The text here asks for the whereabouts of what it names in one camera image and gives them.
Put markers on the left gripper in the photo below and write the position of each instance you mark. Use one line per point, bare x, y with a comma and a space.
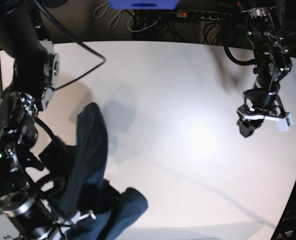
247, 126

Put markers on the dark blue t-shirt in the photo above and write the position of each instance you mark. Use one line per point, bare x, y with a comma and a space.
86, 189

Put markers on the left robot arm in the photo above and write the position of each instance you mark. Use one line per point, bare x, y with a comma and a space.
272, 63

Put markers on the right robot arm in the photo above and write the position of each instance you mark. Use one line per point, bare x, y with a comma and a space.
35, 75

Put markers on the black power strip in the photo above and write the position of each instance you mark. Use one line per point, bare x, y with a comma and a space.
202, 15

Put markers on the blue plastic bin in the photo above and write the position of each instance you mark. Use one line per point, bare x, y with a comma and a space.
143, 4

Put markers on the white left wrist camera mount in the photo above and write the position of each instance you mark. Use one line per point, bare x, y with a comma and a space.
283, 120

